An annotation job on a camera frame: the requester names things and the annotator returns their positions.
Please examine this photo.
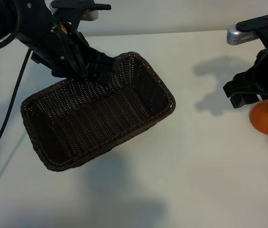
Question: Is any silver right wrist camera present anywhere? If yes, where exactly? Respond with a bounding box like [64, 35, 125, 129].
[226, 14, 268, 48]

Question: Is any dark brown woven basket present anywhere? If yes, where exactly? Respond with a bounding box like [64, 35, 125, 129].
[20, 51, 176, 172]

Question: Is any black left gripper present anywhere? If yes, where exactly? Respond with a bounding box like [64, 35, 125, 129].
[17, 0, 120, 88]

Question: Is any black looped gripper cable bundle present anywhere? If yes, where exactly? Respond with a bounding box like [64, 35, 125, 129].
[53, 22, 89, 78]

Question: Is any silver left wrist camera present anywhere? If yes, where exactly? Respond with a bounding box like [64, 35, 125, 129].
[49, 0, 112, 21]

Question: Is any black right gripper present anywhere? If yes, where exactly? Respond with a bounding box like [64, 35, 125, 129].
[223, 38, 268, 109]

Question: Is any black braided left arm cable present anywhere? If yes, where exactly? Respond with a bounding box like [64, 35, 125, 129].
[0, 48, 34, 179]

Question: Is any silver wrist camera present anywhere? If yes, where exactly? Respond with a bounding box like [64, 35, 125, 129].
[49, 0, 112, 21]
[226, 14, 268, 48]

